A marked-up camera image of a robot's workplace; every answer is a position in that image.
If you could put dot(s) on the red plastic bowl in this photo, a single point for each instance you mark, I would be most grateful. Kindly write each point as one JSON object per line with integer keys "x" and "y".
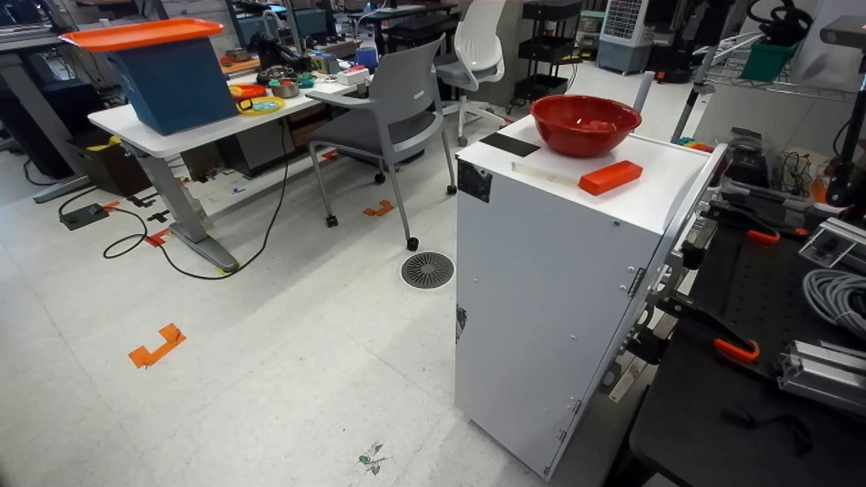
{"x": 584, "y": 125}

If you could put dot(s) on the round floor drain cover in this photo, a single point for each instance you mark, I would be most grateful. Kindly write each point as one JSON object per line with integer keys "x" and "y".
{"x": 429, "y": 272}

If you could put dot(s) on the white toy kitchen cabinet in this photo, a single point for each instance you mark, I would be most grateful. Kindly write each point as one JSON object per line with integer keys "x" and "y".
{"x": 551, "y": 280}

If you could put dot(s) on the grey office chair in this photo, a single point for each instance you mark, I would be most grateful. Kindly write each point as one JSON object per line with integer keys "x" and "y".
{"x": 396, "y": 119}

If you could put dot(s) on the orange rectangular block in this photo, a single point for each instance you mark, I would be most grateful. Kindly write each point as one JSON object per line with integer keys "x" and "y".
{"x": 605, "y": 180}

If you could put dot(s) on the white office chair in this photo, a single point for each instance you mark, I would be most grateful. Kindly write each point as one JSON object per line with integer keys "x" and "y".
{"x": 478, "y": 58}

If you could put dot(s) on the orange floor tape marker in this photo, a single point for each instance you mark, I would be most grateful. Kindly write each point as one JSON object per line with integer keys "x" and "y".
{"x": 149, "y": 355}

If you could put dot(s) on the black orange bar clamp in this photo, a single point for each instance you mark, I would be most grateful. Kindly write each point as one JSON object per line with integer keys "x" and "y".
{"x": 723, "y": 340}

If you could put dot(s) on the blue storage bin orange lid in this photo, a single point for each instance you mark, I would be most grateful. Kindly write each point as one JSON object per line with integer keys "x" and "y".
{"x": 167, "y": 69}

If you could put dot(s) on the black perforated breadboard table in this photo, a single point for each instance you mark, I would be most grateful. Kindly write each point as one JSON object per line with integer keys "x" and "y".
{"x": 711, "y": 422}

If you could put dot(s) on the aluminium extrusion rail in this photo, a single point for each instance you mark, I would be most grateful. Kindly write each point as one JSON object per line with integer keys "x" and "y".
{"x": 825, "y": 372}

